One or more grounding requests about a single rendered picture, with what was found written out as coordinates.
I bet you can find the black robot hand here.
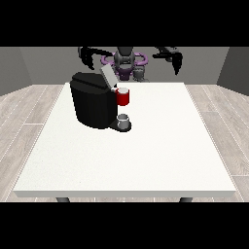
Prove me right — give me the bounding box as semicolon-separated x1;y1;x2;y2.
152;47;184;77
77;47;114;71

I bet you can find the pale grey machine lid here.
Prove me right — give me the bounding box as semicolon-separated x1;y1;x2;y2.
99;63;119;89

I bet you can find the small grey coffee pod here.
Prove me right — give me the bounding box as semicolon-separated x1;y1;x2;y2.
132;66;146;82

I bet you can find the black coffee machine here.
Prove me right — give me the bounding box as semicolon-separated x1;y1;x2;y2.
69;71;132;132

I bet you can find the red pod holder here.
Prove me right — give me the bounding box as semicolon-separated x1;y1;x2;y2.
115;87;131;107

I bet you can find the small grey cup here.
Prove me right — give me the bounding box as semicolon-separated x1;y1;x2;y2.
116;113;131;130

